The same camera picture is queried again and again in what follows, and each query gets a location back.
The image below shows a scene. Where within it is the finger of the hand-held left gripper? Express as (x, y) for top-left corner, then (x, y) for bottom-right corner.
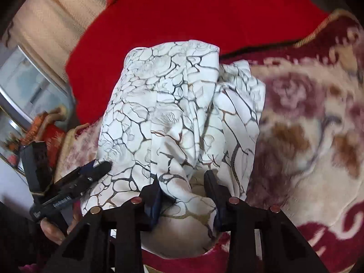
(70, 161), (113, 195)
(54, 159), (97, 187)

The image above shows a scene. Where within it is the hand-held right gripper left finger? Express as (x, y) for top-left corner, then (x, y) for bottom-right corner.
(43, 175), (164, 273)

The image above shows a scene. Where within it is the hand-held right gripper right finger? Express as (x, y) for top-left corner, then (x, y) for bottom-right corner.
(203, 170), (330, 273)

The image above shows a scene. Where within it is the white crackle-print garment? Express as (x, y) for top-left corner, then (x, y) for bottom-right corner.
(81, 39), (266, 259)

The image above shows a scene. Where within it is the person's left hand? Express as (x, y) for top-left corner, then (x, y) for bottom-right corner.
(40, 205), (83, 245)

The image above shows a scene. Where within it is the beige quilted cover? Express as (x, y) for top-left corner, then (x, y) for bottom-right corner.
(54, 125), (100, 179)

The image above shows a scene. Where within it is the red cushion with gold print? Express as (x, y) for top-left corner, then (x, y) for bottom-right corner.
(43, 124), (68, 168)

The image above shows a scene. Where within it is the orange patterned cloth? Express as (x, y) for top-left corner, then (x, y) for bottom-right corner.
(21, 112), (52, 145)

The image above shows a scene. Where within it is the metal-framed window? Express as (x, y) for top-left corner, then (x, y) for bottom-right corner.
(0, 45), (71, 174)

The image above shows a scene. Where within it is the red and cream floral blanket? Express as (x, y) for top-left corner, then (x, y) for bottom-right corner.
(54, 10), (364, 273)

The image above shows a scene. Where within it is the beige textured curtain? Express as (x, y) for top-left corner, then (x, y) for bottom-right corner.
(3, 0), (111, 91)

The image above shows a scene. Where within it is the plain red blanket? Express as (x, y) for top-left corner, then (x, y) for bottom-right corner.
(65, 0), (330, 126)

